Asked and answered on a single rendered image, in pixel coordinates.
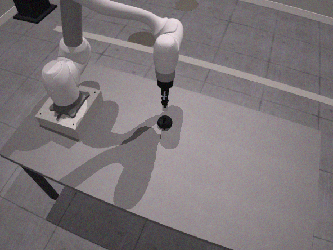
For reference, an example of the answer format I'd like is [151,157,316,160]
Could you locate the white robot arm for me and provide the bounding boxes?
[42,0,183,119]

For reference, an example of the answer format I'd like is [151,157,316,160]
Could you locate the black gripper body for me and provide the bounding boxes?
[157,80,173,95]

